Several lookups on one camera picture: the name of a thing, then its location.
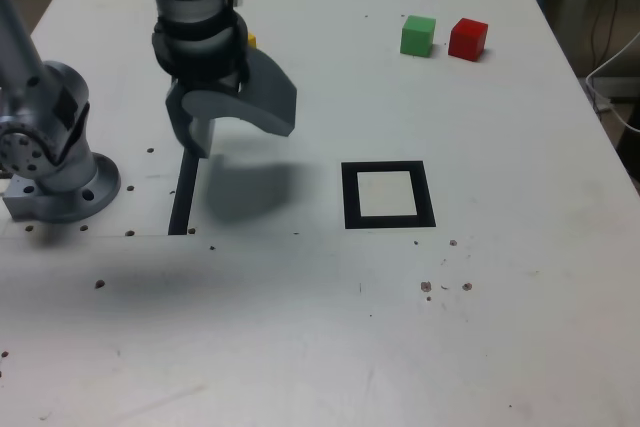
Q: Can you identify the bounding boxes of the black tape strip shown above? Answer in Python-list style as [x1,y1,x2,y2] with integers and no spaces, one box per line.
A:
[167,146,202,237]

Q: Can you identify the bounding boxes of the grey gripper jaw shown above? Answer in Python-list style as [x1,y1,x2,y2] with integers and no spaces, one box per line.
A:
[166,80,218,160]
[180,48,299,139]

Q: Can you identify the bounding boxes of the white cable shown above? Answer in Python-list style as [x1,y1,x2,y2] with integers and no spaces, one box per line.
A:
[584,30,640,134]

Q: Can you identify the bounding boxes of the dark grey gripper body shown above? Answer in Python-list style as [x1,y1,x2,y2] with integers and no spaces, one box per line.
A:
[171,74,247,95]

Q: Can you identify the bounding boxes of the green cube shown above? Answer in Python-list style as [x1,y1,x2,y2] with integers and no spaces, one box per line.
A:
[399,15,437,57]

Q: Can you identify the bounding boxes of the red cube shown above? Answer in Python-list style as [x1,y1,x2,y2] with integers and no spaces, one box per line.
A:
[447,17,489,62]

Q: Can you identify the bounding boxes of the black tape square outline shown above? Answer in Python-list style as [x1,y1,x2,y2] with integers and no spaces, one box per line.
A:
[340,160,437,231]

